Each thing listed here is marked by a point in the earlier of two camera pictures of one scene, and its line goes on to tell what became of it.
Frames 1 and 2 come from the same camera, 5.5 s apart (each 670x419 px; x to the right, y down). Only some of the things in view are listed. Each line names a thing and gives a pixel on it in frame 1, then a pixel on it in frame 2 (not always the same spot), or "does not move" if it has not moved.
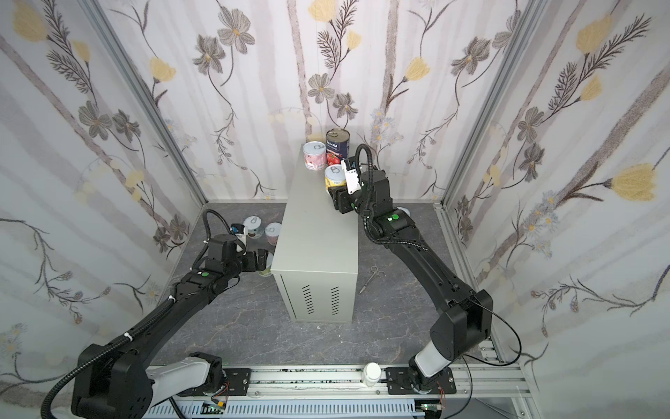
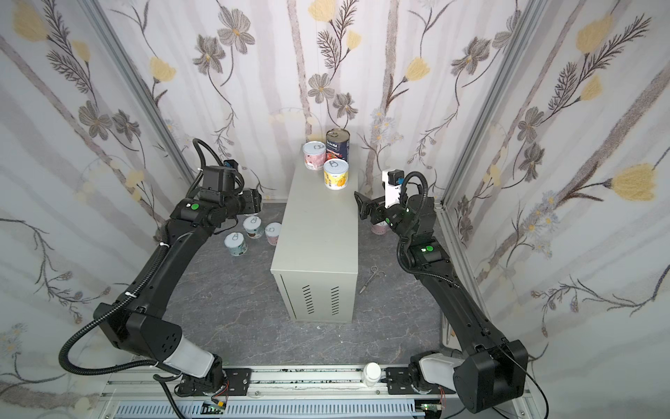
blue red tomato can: (337, 146) does not move
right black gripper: (343, 198) to (374, 209)
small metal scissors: (375, 273) does not move
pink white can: (314, 154) does not move
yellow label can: (335, 176) does not move
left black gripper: (252, 264) to (254, 202)
